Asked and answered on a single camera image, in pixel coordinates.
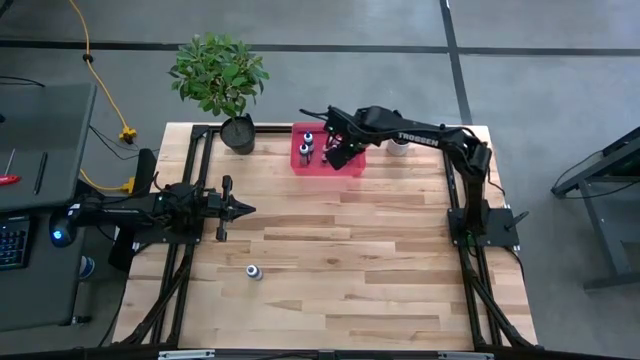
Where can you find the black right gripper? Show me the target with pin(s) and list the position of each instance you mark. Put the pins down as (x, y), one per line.
(352, 137)

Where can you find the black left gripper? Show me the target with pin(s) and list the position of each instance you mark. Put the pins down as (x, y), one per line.
(212, 206)

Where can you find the large blue food coloring bottle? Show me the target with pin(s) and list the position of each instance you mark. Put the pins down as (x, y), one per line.
(309, 137)

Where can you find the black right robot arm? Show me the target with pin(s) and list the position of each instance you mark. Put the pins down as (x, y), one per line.
(425, 140)

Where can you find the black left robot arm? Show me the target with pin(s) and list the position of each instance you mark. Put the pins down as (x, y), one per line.
(125, 212)

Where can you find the large purple food coloring bottle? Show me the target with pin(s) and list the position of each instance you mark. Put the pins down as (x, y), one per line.
(253, 272)

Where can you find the pink translucent plastic bin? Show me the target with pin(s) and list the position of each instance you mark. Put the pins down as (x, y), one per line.
(300, 172)

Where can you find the white plant pot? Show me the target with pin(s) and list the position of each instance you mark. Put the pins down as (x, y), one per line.
(398, 149)

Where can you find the black plant pot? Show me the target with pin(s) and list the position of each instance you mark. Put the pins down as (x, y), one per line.
(239, 137)

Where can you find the green leafy potted tree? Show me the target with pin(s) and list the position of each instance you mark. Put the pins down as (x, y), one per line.
(220, 75)

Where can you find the black glowing computer mouse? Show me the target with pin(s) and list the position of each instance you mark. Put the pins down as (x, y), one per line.
(62, 234)

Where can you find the black pen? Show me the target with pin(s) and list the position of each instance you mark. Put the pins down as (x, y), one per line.
(41, 172)

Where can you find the dark grey desk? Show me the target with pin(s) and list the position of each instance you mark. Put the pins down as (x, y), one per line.
(45, 125)

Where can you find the black backlit keyboard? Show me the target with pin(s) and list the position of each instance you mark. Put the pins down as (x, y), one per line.
(12, 245)

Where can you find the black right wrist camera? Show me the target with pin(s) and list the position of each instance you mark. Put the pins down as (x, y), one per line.
(336, 117)

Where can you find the black aluminium table frame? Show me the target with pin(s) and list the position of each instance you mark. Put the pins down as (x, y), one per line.
(200, 131)

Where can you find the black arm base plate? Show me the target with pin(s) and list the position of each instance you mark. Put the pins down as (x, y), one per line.
(500, 227)
(150, 239)

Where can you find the silver metal bracket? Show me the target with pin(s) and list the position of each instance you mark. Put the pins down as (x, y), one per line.
(465, 356)
(186, 355)

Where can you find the grey metal desk frame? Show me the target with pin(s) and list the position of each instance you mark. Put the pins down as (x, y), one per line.
(601, 235)

